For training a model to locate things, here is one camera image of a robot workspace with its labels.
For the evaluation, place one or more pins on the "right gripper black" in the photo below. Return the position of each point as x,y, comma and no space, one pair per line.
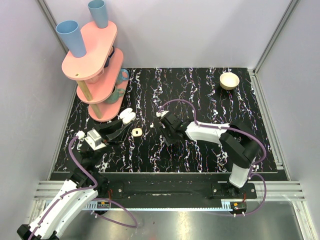
168,140

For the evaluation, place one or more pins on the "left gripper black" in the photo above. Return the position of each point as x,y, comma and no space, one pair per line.
104,132

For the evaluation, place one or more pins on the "white earbud charging case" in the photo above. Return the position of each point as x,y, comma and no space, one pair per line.
127,116

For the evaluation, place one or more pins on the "beige earbud charging case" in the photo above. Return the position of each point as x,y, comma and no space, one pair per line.
137,132

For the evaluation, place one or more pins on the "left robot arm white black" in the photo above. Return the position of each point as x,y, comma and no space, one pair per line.
83,184

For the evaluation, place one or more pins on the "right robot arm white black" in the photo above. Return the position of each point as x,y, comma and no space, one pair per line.
236,140

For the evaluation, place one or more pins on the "teal mug on shelf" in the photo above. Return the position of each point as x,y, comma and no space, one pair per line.
115,95

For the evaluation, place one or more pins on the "blue mug on shelf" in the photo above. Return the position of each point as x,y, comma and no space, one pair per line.
123,76

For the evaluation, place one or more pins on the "black marbled table mat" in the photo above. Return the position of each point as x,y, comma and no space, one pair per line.
182,90

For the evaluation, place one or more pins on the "pink three tier shelf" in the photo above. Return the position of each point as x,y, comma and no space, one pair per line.
96,72

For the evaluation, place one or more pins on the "beige wooden bowl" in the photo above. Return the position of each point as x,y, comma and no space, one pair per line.
229,81

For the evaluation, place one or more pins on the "blue cup front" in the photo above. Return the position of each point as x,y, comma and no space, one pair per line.
70,33

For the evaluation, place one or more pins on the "blue cup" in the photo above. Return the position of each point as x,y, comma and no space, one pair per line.
70,33
99,13

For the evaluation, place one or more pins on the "blue cup rear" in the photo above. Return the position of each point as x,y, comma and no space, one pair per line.
99,13

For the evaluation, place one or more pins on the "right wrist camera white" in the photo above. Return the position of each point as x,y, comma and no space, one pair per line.
161,114

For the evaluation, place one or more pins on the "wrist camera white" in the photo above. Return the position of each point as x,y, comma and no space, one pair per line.
94,140
161,114

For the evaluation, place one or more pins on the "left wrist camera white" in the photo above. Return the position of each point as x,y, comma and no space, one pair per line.
94,140

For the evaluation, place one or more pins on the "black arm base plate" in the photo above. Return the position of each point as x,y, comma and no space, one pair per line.
175,191

